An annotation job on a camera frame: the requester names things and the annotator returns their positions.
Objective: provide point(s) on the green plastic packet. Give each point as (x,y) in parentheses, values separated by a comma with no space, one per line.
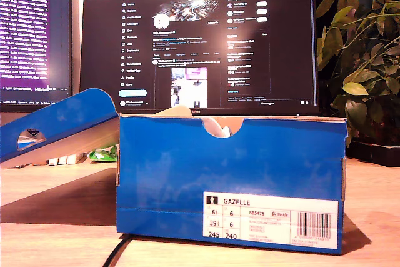
(103,154)

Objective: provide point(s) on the black wide computer monitor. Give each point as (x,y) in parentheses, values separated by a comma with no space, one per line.
(200,45)

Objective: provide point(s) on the blue hinged-lid shoebox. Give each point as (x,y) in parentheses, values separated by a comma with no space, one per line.
(172,170)

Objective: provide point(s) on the black monitor with purple text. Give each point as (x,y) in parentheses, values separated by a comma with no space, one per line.
(28,45)

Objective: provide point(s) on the green leafy houseplant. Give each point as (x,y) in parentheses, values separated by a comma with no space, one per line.
(359,60)

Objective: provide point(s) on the white shoe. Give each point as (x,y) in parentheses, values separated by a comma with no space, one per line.
(218,127)

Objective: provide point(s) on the brown cardboard box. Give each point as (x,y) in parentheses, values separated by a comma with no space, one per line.
(39,163)

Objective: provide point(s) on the shield-shaped dark badge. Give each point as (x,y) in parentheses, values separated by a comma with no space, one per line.
(33,132)

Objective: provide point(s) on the green-labelled grey box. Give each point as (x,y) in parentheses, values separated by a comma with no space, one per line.
(31,142)

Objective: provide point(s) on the dark plant pot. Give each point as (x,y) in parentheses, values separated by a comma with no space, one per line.
(375,154)

